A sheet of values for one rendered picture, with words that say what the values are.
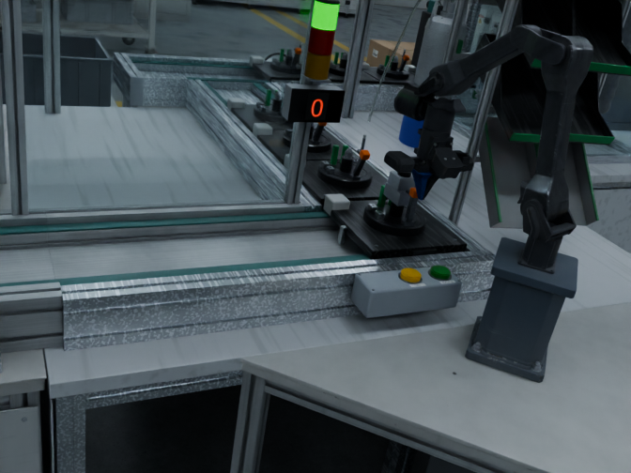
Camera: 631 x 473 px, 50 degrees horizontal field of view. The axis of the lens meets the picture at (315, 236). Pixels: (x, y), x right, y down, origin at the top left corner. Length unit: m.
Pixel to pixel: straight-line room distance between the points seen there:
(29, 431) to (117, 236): 0.42
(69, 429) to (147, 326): 0.21
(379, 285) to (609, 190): 1.59
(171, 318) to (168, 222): 0.29
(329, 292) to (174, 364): 0.33
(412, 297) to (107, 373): 0.57
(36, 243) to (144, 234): 0.20
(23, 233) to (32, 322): 0.26
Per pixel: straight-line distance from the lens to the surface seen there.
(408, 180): 1.49
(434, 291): 1.35
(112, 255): 1.38
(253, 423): 1.31
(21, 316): 1.19
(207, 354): 1.21
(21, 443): 1.26
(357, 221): 1.51
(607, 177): 2.70
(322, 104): 1.45
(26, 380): 1.17
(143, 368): 1.18
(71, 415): 1.22
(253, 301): 1.25
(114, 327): 1.21
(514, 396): 1.29
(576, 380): 1.40
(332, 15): 1.41
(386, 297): 1.29
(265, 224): 1.50
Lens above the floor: 1.59
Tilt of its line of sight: 26 degrees down
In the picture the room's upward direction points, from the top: 10 degrees clockwise
